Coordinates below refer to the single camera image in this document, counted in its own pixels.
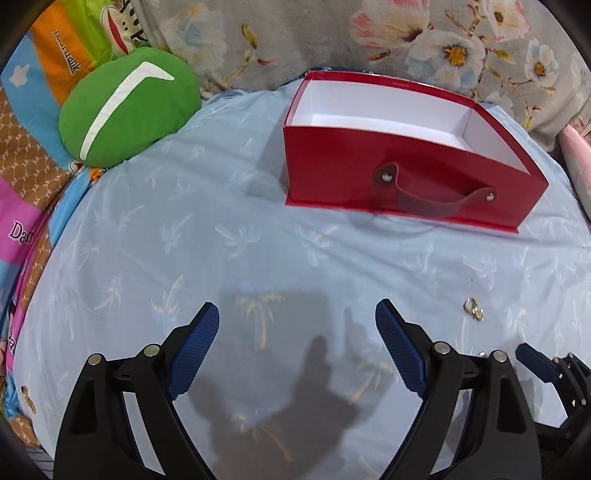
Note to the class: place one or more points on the red cardboard box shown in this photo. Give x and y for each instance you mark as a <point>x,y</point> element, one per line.
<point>332,170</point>

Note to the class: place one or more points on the pink pillow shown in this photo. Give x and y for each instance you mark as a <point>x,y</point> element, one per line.
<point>577,161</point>

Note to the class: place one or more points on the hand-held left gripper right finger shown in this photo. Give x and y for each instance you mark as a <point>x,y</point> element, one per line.
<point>401,350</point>

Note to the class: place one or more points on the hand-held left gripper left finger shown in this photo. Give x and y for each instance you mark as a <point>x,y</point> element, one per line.
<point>194,355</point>

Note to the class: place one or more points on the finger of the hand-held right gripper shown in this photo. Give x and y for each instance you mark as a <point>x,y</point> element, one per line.
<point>535,362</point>

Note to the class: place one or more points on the gold earring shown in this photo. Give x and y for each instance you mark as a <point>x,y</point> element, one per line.
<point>472,308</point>

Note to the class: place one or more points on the light blue bedsheet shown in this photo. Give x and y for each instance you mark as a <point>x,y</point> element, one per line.
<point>184,240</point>

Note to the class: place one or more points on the green round cushion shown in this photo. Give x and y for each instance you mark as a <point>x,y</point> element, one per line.
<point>134,106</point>

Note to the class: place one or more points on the grey floral blanket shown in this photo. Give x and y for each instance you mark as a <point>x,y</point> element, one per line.
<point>461,27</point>

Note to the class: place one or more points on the colourful cartoon printed sheet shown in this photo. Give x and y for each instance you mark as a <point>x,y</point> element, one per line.
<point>37,92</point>

